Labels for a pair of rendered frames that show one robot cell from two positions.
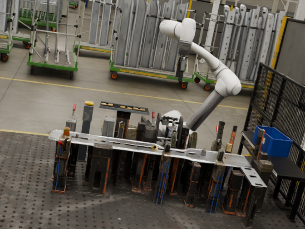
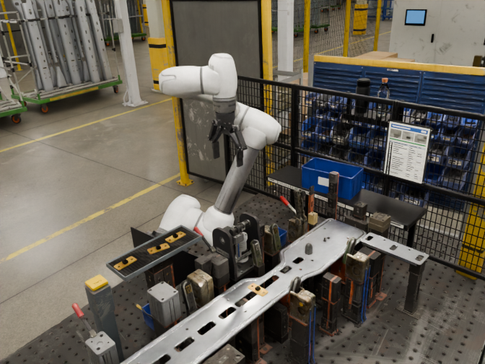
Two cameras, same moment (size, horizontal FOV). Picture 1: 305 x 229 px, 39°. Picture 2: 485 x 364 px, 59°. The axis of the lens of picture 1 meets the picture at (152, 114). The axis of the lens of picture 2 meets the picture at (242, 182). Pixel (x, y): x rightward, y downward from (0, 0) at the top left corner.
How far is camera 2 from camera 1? 1.94 m
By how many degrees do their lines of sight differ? 37
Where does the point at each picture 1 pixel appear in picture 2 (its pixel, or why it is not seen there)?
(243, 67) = (72, 69)
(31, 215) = not seen: outside the picture
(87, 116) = (105, 306)
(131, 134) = (207, 290)
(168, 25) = (183, 79)
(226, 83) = (265, 131)
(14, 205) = not seen: outside the picture
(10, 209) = not seen: outside the picture
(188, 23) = (227, 65)
